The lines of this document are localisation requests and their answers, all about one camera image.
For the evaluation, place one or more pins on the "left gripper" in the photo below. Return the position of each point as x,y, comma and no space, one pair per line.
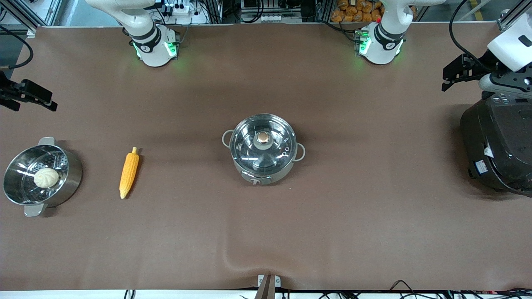
479,69

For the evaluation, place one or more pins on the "yellow corn cob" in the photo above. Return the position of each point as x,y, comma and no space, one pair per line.
129,172

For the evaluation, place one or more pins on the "glass lid with gold knob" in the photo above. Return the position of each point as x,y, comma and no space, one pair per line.
262,143

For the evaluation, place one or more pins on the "stainless steel steamer pot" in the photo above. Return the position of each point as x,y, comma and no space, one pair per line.
68,174

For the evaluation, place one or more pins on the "black rice cooker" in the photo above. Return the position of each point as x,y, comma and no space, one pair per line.
498,145

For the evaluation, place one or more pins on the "white steamed bun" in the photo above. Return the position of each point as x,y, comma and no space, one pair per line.
45,177

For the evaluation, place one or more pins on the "pile of orange buns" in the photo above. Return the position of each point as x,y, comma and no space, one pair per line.
357,10

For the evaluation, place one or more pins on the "white power strip with plugs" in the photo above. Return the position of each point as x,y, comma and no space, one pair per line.
178,8

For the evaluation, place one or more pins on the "brown table mat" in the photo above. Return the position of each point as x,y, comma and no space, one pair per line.
174,245

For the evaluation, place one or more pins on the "metal table clamp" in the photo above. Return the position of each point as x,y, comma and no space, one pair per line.
269,284

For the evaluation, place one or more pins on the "aluminium frame profile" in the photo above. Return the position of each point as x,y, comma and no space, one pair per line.
505,18
20,14

